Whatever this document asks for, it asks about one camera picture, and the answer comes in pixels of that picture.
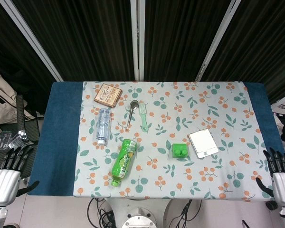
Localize green plastic brush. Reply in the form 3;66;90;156
138;100;150;133

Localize metal spoon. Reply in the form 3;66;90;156
126;99;140;131

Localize floral tablecloth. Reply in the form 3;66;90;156
73;81;271;203

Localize blue table cloth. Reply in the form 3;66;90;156
26;81;285;198

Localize clear water bottle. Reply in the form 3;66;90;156
95;108;113;146

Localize brown printed box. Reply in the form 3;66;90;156
93;83;123;109

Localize white frame post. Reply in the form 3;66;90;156
130;0;146;81
0;0;64;82
196;0;242;81

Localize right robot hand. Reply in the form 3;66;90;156
256;147;285;207

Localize beige jacket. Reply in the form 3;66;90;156
0;66;19;134

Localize green plastic container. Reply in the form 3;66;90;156
171;142;190;159

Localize white robot torso base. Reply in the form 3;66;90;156
108;197;171;228

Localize clear plastic parts bags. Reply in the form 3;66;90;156
0;132;23;150

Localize black office chair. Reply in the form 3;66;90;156
0;95;41;183

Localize white rectangular device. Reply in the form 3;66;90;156
188;128;219;160

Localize green tea bottle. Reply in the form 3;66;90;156
111;138;137;187

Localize black curtain panel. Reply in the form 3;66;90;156
143;0;229;82
11;0;136;82
203;0;285;104
0;0;56;117

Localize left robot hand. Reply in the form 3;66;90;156
0;146;40;204

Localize black cable bundle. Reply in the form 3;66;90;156
173;199;202;228
86;197;117;228

